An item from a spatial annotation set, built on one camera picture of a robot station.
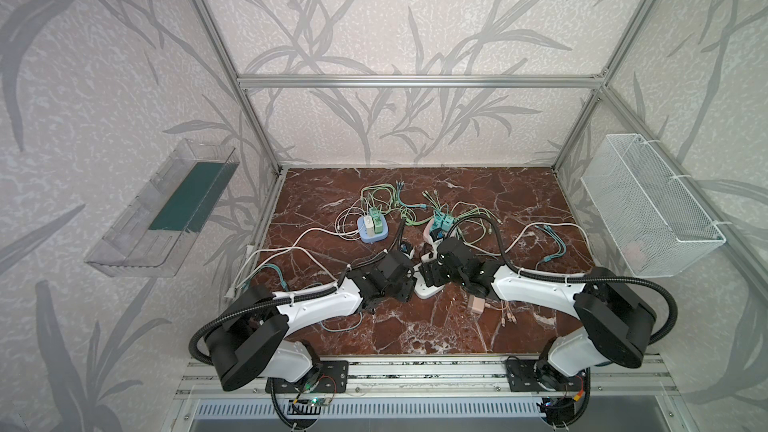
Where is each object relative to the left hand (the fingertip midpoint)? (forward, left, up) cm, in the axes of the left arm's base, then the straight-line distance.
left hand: (412, 272), depth 86 cm
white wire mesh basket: (-2, -51, +29) cm, 59 cm away
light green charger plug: (+16, +11, +3) cm, 20 cm away
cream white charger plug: (+15, +14, +2) cm, 20 cm away
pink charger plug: (-8, -19, -3) cm, 20 cm away
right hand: (+5, -5, +1) cm, 8 cm away
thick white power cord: (+9, +40, -7) cm, 42 cm away
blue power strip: (+15, +16, -2) cm, 22 cm away
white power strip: (-4, -3, -3) cm, 6 cm away
